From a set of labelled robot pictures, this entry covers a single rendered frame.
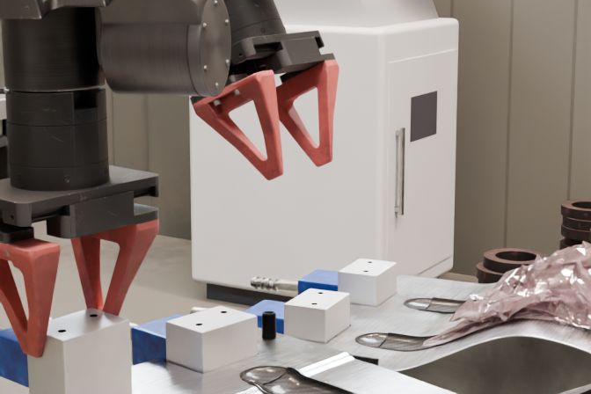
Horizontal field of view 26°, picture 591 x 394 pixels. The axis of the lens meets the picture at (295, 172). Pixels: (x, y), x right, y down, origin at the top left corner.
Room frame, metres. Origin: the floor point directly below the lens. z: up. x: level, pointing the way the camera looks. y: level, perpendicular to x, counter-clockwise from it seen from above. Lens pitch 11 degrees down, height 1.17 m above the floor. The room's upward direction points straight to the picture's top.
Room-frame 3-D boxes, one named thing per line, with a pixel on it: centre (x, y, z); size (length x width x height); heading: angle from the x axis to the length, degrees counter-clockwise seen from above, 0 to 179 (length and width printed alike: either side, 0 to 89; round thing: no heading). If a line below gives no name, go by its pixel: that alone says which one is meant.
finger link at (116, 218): (0.74, 0.13, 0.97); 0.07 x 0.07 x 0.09; 48
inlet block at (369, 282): (1.10, -0.02, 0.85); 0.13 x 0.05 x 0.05; 65
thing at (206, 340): (0.84, 0.09, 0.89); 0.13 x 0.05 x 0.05; 47
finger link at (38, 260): (0.72, 0.15, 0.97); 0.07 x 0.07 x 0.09; 48
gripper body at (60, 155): (0.73, 0.14, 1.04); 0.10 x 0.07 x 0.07; 138
